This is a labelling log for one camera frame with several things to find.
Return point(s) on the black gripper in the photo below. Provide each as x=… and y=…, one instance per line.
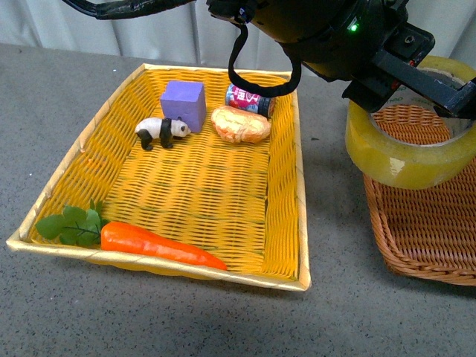
x=396, y=63

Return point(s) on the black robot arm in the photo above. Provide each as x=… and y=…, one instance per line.
x=369, y=44

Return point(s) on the brown wicker basket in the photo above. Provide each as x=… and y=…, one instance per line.
x=430, y=233

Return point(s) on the yellow wicker basket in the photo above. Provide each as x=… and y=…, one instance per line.
x=244, y=203

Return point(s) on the small red drink can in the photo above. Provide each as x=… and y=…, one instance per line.
x=244, y=100

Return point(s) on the orange toy bread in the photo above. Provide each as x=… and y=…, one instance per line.
x=236, y=126

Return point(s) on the grey curtain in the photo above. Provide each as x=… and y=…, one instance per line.
x=189, y=34

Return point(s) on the purple foam cube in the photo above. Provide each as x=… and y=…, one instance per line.
x=185, y=100

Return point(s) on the toy panda figure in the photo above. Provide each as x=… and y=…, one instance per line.
x=163, y=129

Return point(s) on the toy carrot with leaves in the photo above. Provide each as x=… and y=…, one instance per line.
x=87, y=228

